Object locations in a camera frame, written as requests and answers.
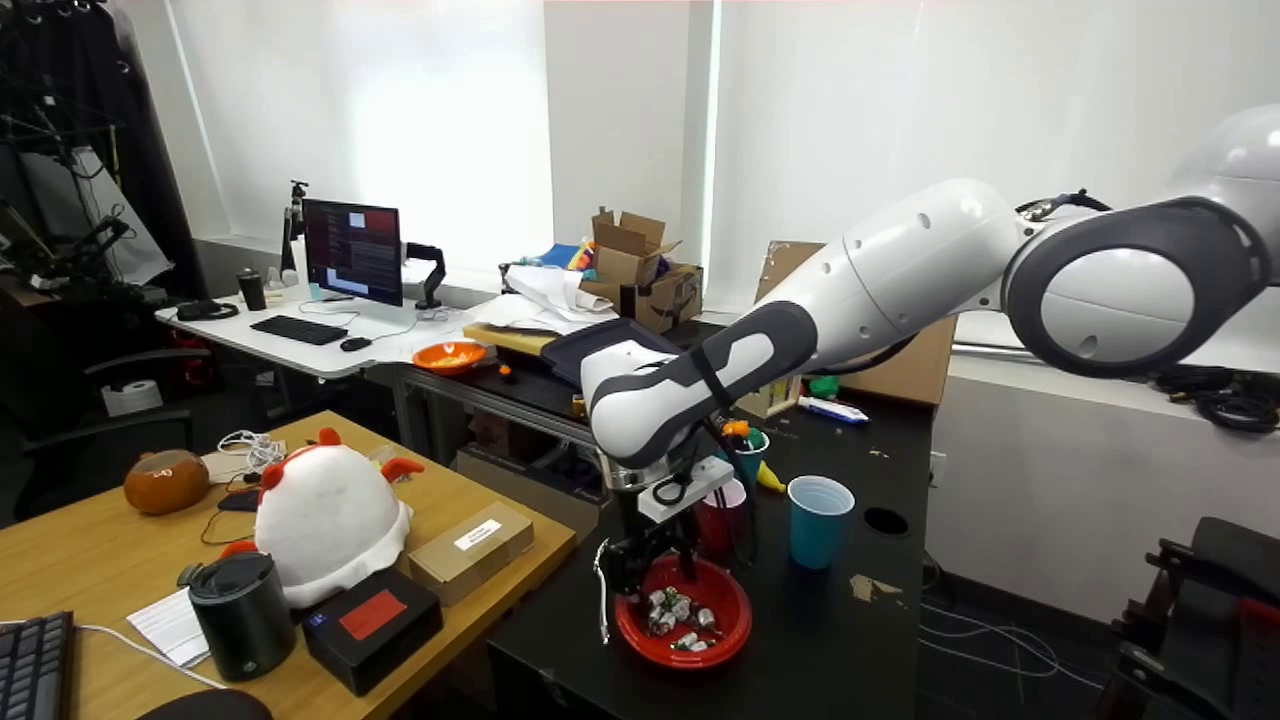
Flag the empty blue cup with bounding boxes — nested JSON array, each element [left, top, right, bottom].
[[787, 476, 855, 571]]

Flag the black cylinder speaker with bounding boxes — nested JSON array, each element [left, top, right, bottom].
[[187, 554, 296, 681]]

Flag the large flat cardboard sheet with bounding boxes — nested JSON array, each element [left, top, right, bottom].
[[758, 239, 956, 409]]

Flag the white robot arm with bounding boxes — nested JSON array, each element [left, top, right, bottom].
[[576, 104, 1280, 603]]

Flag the computer monitor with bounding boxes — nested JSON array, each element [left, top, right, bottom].
[[306, 201, 405, 303]]

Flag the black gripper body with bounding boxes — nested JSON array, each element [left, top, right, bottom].
[[612, 458, 731, 590]]

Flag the cardboard box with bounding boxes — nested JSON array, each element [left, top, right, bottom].
[[581, 209, 705, 334]]

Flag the black keyboard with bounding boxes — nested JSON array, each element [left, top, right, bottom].
[[253, 316, 349, 345]]

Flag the tan flat box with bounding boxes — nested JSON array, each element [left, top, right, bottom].
[[408, 500, 531, 603]]

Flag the white plush chicken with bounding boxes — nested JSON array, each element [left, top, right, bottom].
[[232, 429, 412, 610]]

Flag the yellow wooden desk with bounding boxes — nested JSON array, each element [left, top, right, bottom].
[[0, 409, 581, 720]]

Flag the red paper cup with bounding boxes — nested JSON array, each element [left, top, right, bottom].
[[696, 481, 749, 560]]

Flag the sweets pile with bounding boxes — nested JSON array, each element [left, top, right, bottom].
[[647, 590, 721, 653]]

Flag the black box red label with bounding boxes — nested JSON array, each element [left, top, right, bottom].
[[302, 567, 443, 695]]

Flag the red plastic bowl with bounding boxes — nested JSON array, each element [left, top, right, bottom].
[[612, 557, 753, 671]]

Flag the yellow toy banana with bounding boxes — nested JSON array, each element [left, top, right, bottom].
[[758, 466, 787, 492]]

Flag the orange bowl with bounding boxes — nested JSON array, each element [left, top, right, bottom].
[[412, 341, 490, 375]]

